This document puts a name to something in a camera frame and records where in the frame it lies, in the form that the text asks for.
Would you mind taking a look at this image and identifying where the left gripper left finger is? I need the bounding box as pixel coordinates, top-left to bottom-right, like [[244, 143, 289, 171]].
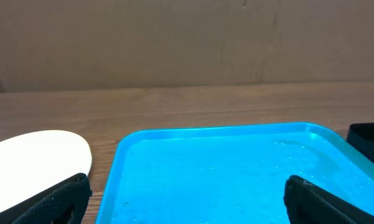
[[0, 173, 93, 224]]

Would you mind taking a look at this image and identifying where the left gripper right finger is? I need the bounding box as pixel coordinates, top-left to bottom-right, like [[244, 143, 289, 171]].
[[283, 175, 374, 224]]

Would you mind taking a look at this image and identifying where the white plate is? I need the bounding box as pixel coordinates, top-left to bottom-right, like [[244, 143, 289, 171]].
[[0, 130, 92, 213]]

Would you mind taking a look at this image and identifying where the teal plastic tray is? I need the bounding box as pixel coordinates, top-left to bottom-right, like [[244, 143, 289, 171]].
[[96, 123, 374, 224]]

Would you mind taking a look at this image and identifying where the black water tray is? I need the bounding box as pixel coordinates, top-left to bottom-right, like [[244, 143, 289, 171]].
[[347, 123, 374, 163]]

